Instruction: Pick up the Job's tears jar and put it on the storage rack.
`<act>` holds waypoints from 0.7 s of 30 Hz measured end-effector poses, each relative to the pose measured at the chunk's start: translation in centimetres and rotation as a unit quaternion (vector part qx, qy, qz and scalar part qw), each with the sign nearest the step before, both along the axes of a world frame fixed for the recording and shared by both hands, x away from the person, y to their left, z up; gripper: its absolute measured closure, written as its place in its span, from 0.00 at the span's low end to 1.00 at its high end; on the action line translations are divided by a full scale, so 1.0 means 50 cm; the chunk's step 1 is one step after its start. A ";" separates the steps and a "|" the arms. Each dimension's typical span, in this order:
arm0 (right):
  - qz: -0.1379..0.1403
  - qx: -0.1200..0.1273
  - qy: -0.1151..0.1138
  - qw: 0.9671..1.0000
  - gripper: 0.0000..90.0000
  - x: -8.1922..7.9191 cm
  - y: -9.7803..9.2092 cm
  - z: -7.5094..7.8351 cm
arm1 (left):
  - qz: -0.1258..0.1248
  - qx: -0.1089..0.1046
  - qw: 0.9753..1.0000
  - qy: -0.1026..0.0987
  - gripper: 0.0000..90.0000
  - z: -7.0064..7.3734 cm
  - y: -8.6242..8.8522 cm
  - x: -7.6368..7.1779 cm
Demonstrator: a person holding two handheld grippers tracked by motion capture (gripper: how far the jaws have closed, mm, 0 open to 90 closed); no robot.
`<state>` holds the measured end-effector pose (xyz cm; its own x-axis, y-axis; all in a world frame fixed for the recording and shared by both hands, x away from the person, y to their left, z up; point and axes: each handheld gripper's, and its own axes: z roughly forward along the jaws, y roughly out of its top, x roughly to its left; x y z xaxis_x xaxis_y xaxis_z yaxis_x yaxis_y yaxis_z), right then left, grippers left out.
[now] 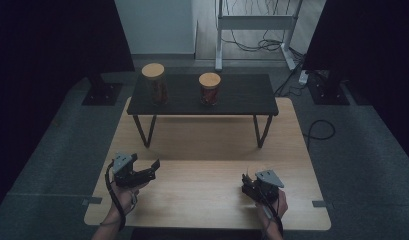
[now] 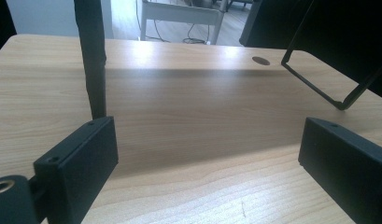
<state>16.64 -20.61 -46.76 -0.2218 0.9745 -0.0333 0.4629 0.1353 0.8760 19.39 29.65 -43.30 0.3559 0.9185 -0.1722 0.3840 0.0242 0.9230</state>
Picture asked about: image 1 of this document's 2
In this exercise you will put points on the black shelf with metal legs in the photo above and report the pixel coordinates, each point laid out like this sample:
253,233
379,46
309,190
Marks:
238,93

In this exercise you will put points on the white power strip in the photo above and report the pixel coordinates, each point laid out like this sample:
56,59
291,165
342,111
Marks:
303,77

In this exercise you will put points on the white desk frame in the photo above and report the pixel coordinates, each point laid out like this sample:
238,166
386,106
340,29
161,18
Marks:
255,22

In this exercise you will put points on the person's left hand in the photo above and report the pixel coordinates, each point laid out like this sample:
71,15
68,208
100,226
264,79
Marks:
123,200

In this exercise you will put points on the grey tape strip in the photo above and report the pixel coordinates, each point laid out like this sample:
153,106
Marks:
92,200
319,203

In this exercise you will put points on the tall glass jar wooden lid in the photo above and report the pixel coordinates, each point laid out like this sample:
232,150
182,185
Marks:
153,70

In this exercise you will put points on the black stand base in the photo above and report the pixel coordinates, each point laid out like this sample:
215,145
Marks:
102,94
327,91

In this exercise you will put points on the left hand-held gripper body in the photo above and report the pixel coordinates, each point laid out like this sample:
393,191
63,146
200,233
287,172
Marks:
122,163

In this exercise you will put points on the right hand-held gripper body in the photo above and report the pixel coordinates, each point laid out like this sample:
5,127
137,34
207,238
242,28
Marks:
268,180

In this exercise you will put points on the short glass jar red contents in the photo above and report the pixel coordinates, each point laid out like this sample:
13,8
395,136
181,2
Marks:
209,80

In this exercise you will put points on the person's right hand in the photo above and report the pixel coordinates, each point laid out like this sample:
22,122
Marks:
280,206

